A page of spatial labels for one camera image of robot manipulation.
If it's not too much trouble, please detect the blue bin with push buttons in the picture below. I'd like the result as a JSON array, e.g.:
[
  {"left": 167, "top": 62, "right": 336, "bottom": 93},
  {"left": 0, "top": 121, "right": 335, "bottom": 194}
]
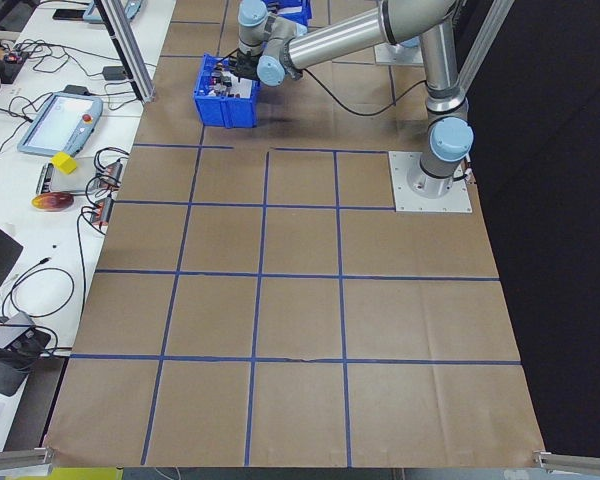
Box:
[{"left": 193, "top": 52, "right": 262, "bottom": 130}]

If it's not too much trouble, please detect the blue bin with capacitors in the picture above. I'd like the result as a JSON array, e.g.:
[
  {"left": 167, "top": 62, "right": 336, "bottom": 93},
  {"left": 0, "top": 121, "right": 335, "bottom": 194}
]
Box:
[{"left": 274, "top": 0, "right": 313, "bottom": 25}]

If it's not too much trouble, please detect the black electronics box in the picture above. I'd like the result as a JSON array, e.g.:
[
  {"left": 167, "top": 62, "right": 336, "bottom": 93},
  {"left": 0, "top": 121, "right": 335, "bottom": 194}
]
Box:
[{"left": 0, "top": 49, "right": 31, "bottom": 85}]

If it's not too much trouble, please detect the light blue teach pendant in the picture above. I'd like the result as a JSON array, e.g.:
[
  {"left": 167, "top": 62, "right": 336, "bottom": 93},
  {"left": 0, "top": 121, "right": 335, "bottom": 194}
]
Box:
[
  {"left": 17, "top": 91, "right": 105, "bottom": 159},
  {"left": 82, "top": 0, "right": 149, "bottom": 24}
]

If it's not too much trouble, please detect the yellow cube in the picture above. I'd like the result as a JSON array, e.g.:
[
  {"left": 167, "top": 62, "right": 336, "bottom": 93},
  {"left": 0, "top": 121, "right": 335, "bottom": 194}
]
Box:
[{"left": 50, "top": 152, "right": 78, "bottom": 175}]

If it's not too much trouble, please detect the silver flat device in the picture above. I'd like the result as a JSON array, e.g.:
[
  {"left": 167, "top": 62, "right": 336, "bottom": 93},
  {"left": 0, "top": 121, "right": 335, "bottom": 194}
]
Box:
[{"left": 33, "top": 162, "right": 57, "bottom": 196}]

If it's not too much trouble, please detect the red yellow toy fruit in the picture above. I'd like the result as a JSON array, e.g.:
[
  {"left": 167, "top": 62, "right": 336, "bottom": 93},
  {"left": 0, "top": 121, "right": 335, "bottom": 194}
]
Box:
[{"left": 31, "top": 192, "right": 75, "bottom": 213}]

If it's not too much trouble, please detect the white work desk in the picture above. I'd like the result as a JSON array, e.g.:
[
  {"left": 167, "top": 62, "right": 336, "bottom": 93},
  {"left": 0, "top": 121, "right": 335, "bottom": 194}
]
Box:
[{"left": 0, "top": 0, "right": 179, "bottom": 451}]

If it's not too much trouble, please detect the grey stand base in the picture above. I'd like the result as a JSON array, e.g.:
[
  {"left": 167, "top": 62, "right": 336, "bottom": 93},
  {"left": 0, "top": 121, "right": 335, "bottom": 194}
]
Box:
[{"left": 0, "top": 357, "right": 31, "bottom": 399}]

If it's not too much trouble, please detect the yellow object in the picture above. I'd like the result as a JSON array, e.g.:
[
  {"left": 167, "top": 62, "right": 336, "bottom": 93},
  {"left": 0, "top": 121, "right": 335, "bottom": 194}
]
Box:
[{"left": 49, "top": 467, "right": 119, "bottom": 480}]

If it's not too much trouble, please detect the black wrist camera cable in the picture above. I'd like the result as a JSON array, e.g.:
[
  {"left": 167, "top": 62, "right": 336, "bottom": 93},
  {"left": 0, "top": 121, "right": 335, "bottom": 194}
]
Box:
[{"left": 299, "top": 64, "right": 431, "bottom": 117}]

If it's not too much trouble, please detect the aluminium profile post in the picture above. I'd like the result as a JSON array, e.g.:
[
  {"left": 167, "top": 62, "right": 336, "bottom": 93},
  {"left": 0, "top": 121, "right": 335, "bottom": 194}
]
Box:
[{"left": 93, "top": 0, "right": 157, "bottom": 105}]

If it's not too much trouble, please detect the white square base plate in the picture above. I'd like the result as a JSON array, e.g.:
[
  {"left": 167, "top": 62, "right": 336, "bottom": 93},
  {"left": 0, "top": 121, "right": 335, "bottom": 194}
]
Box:
[
  {"left": 388, "top": 149, "right": 474, "bottom": 215},
  {"left": 373, "top": 42, "right": 426, "bottom": 65}
]

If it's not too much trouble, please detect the grey cable adapter box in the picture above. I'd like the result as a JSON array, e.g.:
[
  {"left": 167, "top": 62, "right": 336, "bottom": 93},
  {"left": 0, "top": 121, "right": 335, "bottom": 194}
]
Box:
[
  {"left": 95, "top": 158, "right": 127, "bottom": 182},
  {"left": 86, "top": 175, "right": 119, "bottom": 195},
  {"left": 86, "top": 197, "right": 115, "bottom": 230}
]

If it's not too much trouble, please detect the metal frame bar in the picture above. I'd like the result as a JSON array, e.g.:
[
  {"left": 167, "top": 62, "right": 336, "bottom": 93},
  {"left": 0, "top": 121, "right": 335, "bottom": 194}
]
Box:
[{"left": 458, "top": 0, "right": 519, "bottom": 97}]

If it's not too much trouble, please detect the looped black desk cable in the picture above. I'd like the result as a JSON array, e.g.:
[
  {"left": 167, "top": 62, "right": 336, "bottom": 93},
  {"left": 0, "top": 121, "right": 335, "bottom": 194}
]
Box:
[{"left": 0, "top": 256, "right": 76, "bottom": 321}]

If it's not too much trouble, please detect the black frame cover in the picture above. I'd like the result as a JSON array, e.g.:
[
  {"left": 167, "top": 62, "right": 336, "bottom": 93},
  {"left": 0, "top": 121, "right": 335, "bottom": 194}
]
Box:
[{"left": 457, "top": 0, "right": 600, "bottom": 459}]

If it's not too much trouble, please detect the aluminium profile rail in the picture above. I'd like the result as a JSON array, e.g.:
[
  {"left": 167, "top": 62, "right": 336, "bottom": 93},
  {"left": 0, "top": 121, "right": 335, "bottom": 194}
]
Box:
[
  {"left": 0, "top": 446, "right": 57, "bottom": 474},
  {"left": 532, "top": 448, "right": 600, "bottom": 476}
]

